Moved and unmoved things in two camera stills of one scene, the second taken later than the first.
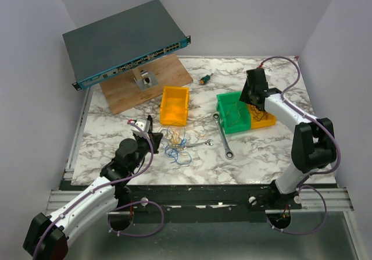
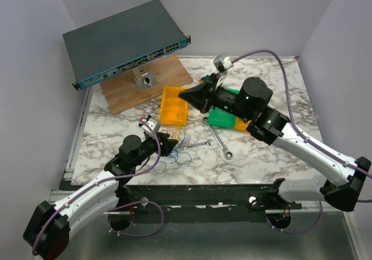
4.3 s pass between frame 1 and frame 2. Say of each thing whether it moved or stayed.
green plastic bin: moved
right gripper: moved
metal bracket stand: stayed
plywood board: stayed
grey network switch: stayed
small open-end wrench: stayed
